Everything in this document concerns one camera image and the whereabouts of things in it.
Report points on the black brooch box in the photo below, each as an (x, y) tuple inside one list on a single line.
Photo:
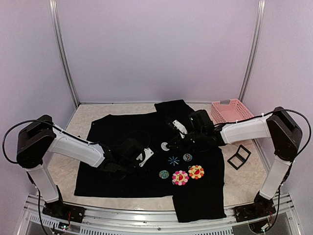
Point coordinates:
[(240, 157)]

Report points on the grey aluminium right corner post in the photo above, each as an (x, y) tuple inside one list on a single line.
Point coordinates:
[(253, 49)]

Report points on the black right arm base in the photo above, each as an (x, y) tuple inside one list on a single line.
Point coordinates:
[(258, 208)]

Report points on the teal round brooch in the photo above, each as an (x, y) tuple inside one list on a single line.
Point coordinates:
[(164, 174)]

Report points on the orange flower plush badge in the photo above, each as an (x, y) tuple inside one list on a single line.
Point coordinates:
[(196, 172)]

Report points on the pink flower plush badge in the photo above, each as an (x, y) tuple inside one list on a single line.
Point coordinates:
[(180, 178)]

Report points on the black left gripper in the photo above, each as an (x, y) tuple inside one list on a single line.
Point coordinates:
[(142, 175)]

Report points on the round portrait pin badge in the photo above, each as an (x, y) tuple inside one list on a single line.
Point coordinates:
[(187, 157)]

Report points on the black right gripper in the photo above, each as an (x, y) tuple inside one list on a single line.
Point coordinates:
[(178, 141)]

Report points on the black t-shirt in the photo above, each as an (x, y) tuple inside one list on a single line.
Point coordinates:
[(197, 200)]

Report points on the gold round brooch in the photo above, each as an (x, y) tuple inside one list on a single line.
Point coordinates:
[(164, 146)]

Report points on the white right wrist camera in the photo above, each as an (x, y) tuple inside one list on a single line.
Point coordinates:
[(181, 128)]

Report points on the pink plastic basket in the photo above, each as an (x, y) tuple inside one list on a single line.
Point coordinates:
[(229, 111)]

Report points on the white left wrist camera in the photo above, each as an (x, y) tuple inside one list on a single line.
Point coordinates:
[(143, 158)]

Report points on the grey aluminium left corner post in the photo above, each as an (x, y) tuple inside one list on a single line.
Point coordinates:
[(62, 52)]

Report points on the grey aluminium corner post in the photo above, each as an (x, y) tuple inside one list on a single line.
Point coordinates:
[(62, 52), (253, 49)]

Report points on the grey aluminium front rail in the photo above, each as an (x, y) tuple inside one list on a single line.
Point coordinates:
[(106, 221)]

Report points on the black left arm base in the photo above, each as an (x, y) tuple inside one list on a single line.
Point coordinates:
[(61, 210)]

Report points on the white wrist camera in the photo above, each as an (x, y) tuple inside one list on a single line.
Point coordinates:
[(143, 158), (181, 128)]

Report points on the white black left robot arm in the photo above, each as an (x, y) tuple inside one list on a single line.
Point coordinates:
[(42, 135)]

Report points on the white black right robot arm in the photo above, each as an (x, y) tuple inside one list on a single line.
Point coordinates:
[(276, 125)]

